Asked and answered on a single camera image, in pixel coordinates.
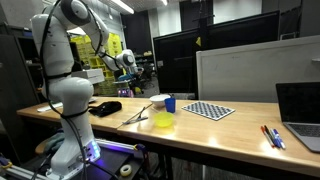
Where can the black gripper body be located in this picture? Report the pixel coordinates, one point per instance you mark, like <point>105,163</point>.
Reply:
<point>136,75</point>

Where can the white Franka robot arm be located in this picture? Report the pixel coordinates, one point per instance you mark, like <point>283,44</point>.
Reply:
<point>66,96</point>

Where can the white bowl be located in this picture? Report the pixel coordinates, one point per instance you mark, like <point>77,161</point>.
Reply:
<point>158,100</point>

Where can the metal spoon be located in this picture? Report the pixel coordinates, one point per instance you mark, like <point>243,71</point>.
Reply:
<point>142,112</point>

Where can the blue plastic cup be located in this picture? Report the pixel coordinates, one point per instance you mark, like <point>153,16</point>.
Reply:
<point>170,105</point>

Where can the black folded cloth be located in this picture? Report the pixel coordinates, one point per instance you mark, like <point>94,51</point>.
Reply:
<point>106,108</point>

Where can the yellow storage bins stack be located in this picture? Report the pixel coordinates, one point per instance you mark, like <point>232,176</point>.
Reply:
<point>113,43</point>

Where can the yellow plastic bowl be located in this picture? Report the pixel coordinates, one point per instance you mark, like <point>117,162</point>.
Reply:
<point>163,119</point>

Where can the large black screen panel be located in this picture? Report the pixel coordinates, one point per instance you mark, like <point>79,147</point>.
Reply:
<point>180,63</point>

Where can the white box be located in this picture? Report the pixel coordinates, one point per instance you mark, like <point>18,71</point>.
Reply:
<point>91,76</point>

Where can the yellow clamp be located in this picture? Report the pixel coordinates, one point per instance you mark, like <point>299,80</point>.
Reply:
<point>6,165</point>
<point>136,146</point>

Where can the long ceiling light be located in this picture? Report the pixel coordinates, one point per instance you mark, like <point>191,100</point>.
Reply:
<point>122,6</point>

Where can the small checkerboard sheet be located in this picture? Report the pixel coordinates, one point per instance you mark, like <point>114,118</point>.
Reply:
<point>208,110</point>

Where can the short ceiling light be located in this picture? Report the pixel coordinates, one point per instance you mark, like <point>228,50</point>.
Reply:
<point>164,2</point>

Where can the tape roll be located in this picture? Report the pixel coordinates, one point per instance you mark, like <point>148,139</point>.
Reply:
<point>126,170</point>

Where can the teal cloth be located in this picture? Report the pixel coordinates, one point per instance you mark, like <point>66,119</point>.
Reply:
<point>55,143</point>

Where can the white divider panel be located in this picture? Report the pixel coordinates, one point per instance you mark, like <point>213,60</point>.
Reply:
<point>253,73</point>

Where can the black shelving unit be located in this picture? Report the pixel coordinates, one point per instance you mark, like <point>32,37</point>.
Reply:
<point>20,73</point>

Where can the red pen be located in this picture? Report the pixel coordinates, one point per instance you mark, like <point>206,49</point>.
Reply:
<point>266,136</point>

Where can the black pen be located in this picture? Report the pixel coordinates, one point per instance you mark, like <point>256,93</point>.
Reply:
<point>270,135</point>

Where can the blue pen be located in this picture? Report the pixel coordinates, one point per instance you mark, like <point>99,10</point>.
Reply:
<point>276,140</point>
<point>280,139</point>

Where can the grey laptop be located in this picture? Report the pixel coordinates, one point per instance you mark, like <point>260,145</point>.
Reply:
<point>300,106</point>

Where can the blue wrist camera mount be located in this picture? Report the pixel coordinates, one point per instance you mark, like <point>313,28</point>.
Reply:
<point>125,77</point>

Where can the aluminium rail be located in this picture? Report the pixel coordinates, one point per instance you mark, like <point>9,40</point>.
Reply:
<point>20,172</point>
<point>116,145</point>

